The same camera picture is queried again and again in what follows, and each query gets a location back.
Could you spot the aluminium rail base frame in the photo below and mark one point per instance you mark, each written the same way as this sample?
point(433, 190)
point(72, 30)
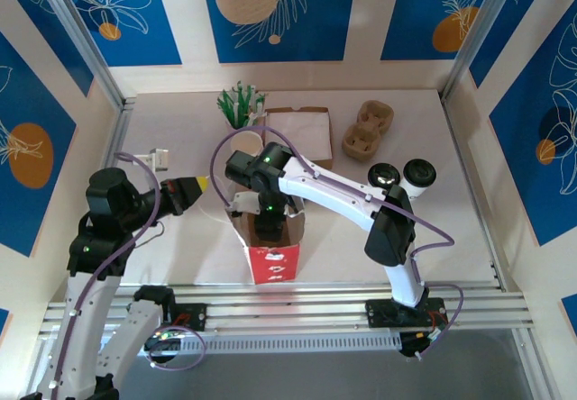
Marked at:
point(288, 312)

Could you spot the aluminium table edge rail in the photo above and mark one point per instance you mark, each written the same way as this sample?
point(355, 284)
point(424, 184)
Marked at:
point(118, 139)
point(458, 139)

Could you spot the brown pulp cup carrier stack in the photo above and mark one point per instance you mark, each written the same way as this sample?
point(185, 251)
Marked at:
point(360, 145)

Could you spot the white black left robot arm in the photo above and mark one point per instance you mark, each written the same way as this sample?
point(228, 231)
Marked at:
point(94, 323)

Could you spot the white paper napkins stack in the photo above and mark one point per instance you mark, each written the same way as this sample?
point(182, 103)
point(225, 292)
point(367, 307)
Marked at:
point(311, 134)

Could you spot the small controller circuit board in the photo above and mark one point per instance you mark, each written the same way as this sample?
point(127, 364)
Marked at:
point(428, 338)
point(167, 338)

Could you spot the green white wrapped straws bundle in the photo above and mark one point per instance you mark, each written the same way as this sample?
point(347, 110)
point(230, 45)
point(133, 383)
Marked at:
point(236, 107)

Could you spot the red white paper bag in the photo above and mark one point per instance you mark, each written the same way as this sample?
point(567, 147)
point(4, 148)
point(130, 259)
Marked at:
point(275, 265)

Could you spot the black plastic cup lid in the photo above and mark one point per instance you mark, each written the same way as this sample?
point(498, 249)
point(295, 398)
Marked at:
point(420, 172)
point(384, 175)

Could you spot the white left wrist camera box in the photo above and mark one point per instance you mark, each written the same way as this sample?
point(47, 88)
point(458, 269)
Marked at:
point(160, 159)

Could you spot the white paper coffee cup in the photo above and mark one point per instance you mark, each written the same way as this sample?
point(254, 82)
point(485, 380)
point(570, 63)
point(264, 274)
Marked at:
point(417, 190)

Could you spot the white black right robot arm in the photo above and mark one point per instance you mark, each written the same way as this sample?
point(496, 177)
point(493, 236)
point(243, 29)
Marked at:
point(342, 193)

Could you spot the brown cardboard napkin box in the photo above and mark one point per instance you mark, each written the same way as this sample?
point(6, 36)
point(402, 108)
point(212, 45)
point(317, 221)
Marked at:
point(326, 163)

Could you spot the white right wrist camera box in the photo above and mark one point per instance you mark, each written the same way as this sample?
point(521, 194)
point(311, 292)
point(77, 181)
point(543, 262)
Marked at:
point(243, 202)

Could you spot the aluminium frame post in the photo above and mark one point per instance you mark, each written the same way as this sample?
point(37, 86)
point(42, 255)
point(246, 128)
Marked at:
point(80, 35)
point(483, 35)

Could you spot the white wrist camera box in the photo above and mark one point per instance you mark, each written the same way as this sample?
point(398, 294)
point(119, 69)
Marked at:
point(243, 202)
point(160, 159)

